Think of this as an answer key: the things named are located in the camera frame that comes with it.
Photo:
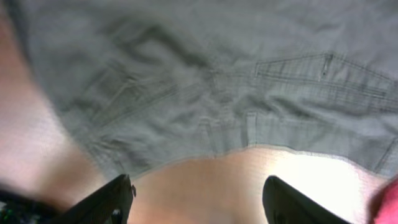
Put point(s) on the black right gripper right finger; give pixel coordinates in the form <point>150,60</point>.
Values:
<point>284,204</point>

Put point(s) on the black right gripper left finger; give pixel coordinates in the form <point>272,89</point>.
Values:
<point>110,204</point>

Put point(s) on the grey cargo shorts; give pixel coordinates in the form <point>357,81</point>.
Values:
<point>145,83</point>

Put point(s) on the red garment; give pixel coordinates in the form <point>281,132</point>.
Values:
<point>383,205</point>

